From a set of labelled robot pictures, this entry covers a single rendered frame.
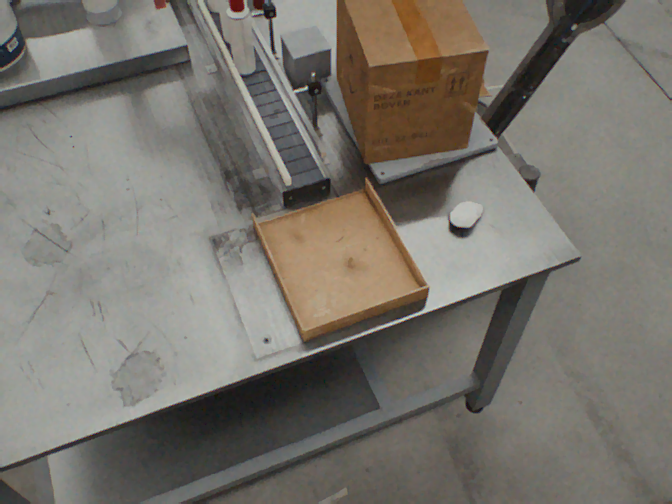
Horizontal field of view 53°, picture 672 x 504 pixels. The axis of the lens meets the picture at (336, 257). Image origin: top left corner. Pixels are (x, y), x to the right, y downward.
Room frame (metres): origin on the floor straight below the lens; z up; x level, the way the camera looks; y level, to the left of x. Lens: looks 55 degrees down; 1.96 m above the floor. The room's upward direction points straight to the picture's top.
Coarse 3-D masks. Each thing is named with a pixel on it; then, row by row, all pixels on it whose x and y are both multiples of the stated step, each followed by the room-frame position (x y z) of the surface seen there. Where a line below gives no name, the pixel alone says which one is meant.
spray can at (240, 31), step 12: (240, 0) 1.31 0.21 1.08; (228, 12) 1.32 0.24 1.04; (240, 12) 1.31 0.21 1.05; (228, 24) 1.31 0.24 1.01; (240, 24) 1.30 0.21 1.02; (240, 36) 1.30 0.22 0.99; (240, 48) 1.30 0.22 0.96; (252, 48) 1.32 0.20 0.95; (240, 60) 1.30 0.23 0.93; (252, 60) 1.31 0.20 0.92; (240, 72) 1.30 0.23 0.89; (252, 72) 1.31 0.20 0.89
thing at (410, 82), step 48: (336, 0) 1.33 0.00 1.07; (384, 0) 1.25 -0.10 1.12; (432, 0) 1.25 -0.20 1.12; (336, 48) 1.33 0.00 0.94; (384, 48) 1.09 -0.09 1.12; (432, 48) 1.09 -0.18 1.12; (480, 48) 1.09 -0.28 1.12; (384, 96) 1.05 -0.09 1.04; (432, 96) 1.07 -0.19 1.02; (384, 144) 1.05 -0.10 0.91; (432, 144) 1.07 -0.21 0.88
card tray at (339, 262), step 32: (256, 224) 0.86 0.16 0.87; (288, 224) 0.88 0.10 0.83; (320, 224) 0.88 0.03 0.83; (352, 224) 0.88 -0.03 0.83; (384, 224) 0.88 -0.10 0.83; (288, 256) 0.80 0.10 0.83; (320, 256) 0.80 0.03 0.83; (352, 256) 0.80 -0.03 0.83; (384, 256) 0.80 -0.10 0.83; (288, 288) 0.72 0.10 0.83; (320, 288) 0.72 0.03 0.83; (352, 288) 0.72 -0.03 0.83; (384, 288) 0.72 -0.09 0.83; (416, 288) 0.72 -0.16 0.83; (320, 320) 0.65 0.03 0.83; (352, 320) 0.65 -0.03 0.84
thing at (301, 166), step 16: (256, 64) 1.34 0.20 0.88; (256, 80) 1.28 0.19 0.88; (256, 96) 1.23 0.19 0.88; (272, 96) 1.23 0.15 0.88; (272, 112) 1.17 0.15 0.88; (288, 112) 1.17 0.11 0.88; (272, 128) 1.12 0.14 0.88; (288, 128) 1.12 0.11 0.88; (288, 144) 1.07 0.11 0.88; (304, 144) 1.07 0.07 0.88; (288, 160) 1.02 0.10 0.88; (304, 160) 1.02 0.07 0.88; (304, 176) 0.98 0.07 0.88; (320, 176) 0.98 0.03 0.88
